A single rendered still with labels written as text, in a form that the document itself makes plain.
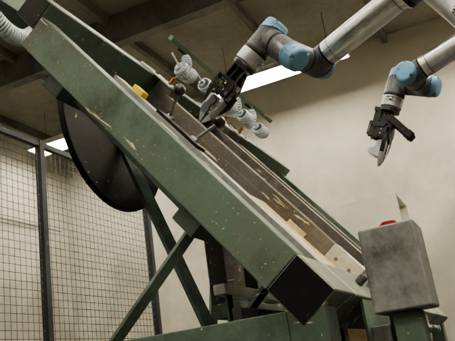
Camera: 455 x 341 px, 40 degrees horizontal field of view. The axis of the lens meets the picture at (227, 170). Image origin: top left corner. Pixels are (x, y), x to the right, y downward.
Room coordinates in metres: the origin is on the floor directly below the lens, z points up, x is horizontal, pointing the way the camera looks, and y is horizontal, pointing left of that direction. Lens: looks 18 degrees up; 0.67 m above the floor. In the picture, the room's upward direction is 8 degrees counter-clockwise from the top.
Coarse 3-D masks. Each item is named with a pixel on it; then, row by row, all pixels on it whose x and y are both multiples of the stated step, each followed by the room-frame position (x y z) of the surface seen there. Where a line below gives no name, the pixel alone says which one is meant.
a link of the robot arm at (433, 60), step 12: (432, 48) 1.86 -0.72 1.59; (444, 48) 1.83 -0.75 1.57; (420, 60) 1.87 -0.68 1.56; (432, 60) 1.86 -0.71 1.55; (444, 60) 1.85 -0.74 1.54; (396, 72) 1.91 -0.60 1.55; (408, 72) 1.88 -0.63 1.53; (420, 72) 1.89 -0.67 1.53; (432, 72) 1.89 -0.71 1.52; (408, 84) 1.92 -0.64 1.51; (420, 84) 1.95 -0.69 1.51
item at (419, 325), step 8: (400, 312) 1.35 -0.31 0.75; (408, 312) 1.34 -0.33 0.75; (416, 312) 1.34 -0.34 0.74; (424, 312) 1.37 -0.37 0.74; (400, 320) 1.35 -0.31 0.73; (408, 320) 1.34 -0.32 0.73; (416, 320) 1.34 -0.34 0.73; (424, 320) 1.35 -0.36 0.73; (400, 328) 1.35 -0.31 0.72; (408, 328) 1.35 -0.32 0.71; (416, 328) 1.34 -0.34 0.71; (424, 328) 1.33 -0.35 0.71; (400, 336) 1.35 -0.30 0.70; (408, 336) 1.35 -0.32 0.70; (416, 336) 1.34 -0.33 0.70; (424, 336) 1.33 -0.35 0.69
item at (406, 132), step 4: (392, 116) 2.08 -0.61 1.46; (392, 120) 2.08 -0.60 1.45; (396, 120) 2.08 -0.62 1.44; (396, 124) 2.08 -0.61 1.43; (400, 124) 2.08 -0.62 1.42; (396, 128) 2.10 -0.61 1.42; (400, 128) 2.08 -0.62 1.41; (404, 128) 2.07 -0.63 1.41; (400, 132) 2.10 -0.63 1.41; (404, 132) 2.07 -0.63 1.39; (408, 132) 2.07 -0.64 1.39; (412, 132) 2.08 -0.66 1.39; (404, 136) 2.09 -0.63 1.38; (408, 136) 2.07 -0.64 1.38; (412, 136) 2.07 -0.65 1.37; (408, 140) 2.10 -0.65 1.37; (412, 140) 2.10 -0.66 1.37
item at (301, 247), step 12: (120, 84) 1.84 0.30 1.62; (204, 156) 1.74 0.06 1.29; (216, 168) 1.73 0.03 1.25; (228, 180) 1.72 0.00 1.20; (240, 192) 1.70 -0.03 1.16; (252, 204) 1.69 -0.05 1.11; (264, 216) 1.68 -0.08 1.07; (276, 228) 1.67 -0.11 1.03; (288, 240) 1.66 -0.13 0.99; (312, 252) 1.67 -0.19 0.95
